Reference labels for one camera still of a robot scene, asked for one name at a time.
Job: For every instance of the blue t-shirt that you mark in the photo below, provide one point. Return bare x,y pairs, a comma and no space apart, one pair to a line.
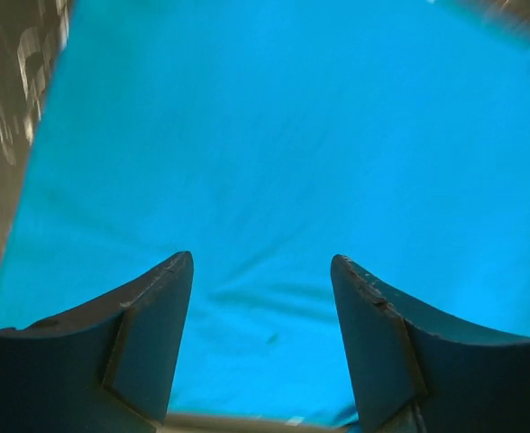
266,137

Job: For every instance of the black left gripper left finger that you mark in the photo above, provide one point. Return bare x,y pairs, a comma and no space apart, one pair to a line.
106,365

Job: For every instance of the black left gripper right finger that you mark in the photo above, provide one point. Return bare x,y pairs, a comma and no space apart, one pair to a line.
415,368

